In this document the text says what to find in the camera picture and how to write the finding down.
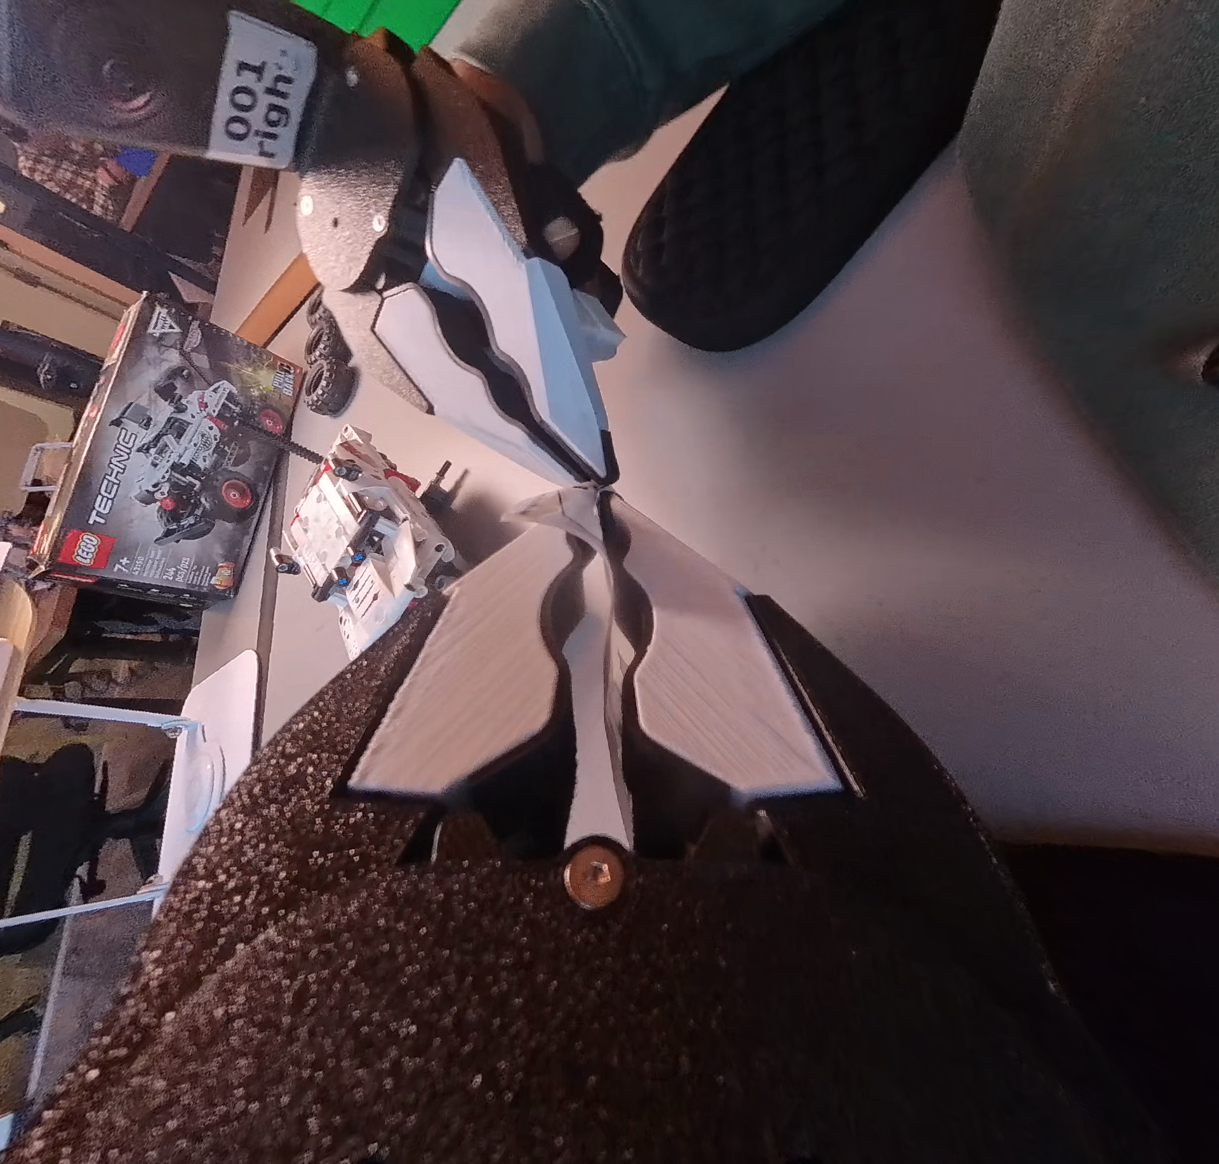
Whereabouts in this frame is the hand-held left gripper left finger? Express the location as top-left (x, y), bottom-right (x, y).
top-left (344, 524), bottom-right (575, 801)

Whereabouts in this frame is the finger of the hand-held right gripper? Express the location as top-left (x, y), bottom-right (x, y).
top-left (371, 283), bottom-right (584, 479)
top-left (419, 157), bottom-right (619, 483)

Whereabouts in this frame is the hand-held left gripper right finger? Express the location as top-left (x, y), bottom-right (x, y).
top-left (608, 492), bottom-right (847, 802)

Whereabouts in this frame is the white toy brick truck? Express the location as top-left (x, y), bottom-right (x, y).
top-left (249, 421), bottom-right (469, 663)

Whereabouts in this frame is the toy truck set box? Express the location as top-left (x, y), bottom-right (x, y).
top-left (27, 293), bottom-right (306, 610)

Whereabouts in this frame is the person's right hand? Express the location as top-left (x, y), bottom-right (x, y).
top-left (446, 52), bottom-right (584, 263)

